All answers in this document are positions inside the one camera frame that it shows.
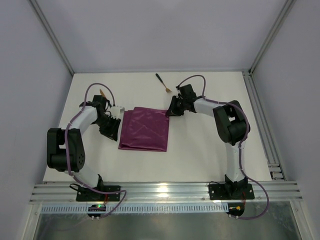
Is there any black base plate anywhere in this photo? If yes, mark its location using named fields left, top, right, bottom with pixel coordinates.
left=76, top=185, right=121, bottom=202
left=208, top=183, right=255, bottom=200

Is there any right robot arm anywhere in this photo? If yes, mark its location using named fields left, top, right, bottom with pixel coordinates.
left=166, top=84, right=252, bottom=200

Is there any purple cloth napkin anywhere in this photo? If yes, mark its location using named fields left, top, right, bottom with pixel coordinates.
left=118, top=107, right=170, bottom=152

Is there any right corner frame post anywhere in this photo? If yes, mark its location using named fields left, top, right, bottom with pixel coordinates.
left=248, top=0, right=296, bottom=75

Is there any black controller board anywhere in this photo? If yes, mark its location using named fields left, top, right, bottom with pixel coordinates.
left=226, top=204, right=245, bottom=218
left=87, top=204, right=106, bottom=219

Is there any aluminium rail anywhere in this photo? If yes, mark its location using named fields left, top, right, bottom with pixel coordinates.
left=29, top=181, right=303, bottom=204
left=242, top=70, right=287, bottom=182

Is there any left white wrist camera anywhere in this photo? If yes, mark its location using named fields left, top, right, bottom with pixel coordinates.
left=109, top=106, right=125, bottom=119

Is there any left black controller board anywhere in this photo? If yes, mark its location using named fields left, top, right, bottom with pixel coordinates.
left=87, top=204, right=106, bottom=219

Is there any right side aluminium rail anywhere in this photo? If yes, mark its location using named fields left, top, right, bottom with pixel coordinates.
left=242, top=70, right=287, bottom=182

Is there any front aluminium rail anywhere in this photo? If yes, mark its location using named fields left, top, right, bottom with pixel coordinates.
left=29, top=181, right=303, bottom=204

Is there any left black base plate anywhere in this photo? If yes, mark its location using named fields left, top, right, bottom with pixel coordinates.
left=76, top=185, right=121, bottom=202

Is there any gold knife black handle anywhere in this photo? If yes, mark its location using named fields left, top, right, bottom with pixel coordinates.
left=99, top=89, right=107, bottom=99

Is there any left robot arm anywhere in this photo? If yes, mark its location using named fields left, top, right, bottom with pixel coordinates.
left=46, top=95, right=124, bottom=202

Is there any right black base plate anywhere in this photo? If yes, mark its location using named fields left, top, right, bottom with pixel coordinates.
left=208, top=183, right=255, bottom=200

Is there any left corner frame post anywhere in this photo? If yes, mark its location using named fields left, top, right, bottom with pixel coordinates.
left=28, top=0, right=75, bottom=77

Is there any slotted cable duct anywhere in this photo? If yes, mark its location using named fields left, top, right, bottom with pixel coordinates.
left=40, top=202, right=228, bottom=214

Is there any right black controller board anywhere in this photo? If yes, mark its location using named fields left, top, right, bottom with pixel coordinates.
left=226, top=204, right=245, bottom=218

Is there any gold fork black handle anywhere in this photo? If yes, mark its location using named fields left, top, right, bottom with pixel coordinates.
left=155, top=73, right=172, bottom=94

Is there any corner frame post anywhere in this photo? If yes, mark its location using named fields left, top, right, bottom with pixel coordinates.
left=248, top=0, right=296, bottom=75
left=28, top=0, right=75, bottom=77

